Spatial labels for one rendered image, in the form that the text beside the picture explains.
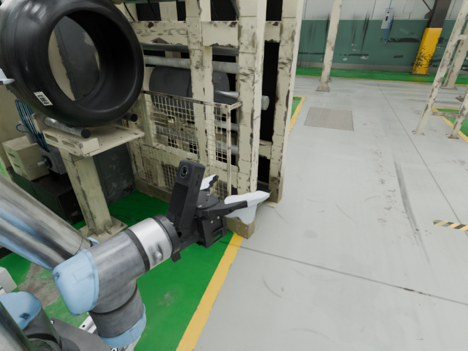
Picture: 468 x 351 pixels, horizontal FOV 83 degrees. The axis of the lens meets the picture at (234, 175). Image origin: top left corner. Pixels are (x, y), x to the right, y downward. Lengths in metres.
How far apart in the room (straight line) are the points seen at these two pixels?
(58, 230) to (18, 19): 0.98
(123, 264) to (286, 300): 1.33
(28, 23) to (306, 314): 1.79
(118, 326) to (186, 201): 0.21
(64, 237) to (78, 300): 0.13
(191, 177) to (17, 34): 1.02
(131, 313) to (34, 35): 1.09
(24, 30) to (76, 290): 1.08
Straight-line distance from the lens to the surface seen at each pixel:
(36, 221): 0.49
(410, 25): 10.27
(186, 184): 0.45
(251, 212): 0.50
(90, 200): 2.02
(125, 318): 0.49
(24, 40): 1.33
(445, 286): 2.11
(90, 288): 0.41
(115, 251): 0.42
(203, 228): 0.47
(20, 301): 0.61
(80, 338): 0.81
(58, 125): 1.60
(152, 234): 0.43
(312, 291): 1.73
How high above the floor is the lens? 1.36
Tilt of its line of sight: 30 degrees down
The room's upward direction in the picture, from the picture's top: straight up
